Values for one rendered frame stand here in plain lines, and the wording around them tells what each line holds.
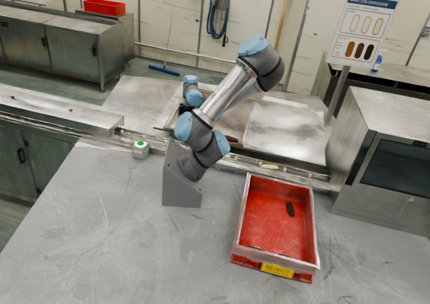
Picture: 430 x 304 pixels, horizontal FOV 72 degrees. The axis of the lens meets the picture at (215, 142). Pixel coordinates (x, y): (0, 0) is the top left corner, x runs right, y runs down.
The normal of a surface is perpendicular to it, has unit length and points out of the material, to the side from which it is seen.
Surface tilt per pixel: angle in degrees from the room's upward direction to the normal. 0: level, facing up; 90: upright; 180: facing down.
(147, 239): 0
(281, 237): 0
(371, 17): 90
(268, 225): 0
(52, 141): 90
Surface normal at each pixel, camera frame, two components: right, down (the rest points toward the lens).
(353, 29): -0.15, 0.51
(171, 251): 0.12, -0.84
